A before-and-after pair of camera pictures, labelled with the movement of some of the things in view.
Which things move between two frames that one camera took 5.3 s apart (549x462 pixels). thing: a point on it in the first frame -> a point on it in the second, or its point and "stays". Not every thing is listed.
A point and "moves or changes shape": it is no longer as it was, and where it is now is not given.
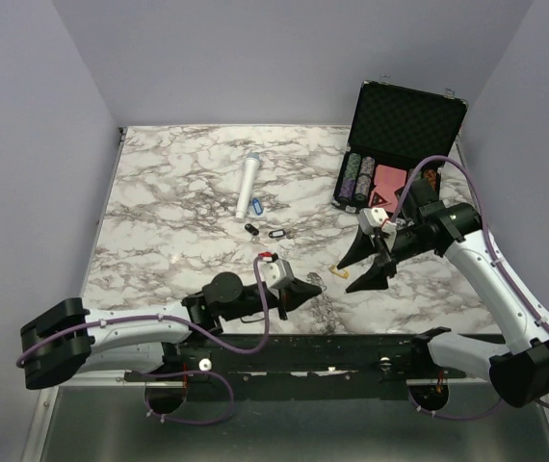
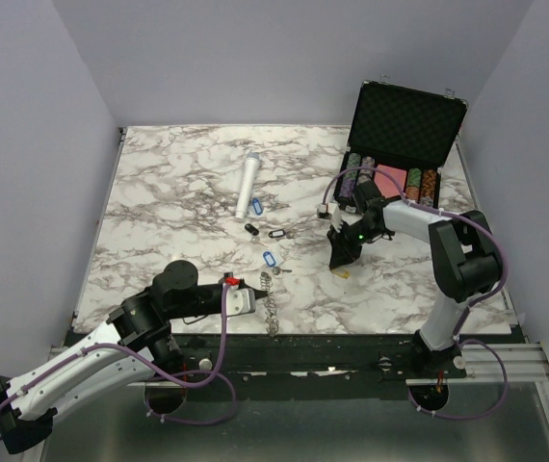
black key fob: [250, 228] stays
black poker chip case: [399, 134] stays
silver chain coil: [322, 308] moves or changes shape
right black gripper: [375, 279] -> [342, 252]
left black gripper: [293, 296] -> [260, 294]
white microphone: [248, 179] stays
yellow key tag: [344, 273] stays
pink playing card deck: [388, 181] stays
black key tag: [276, 233] stays
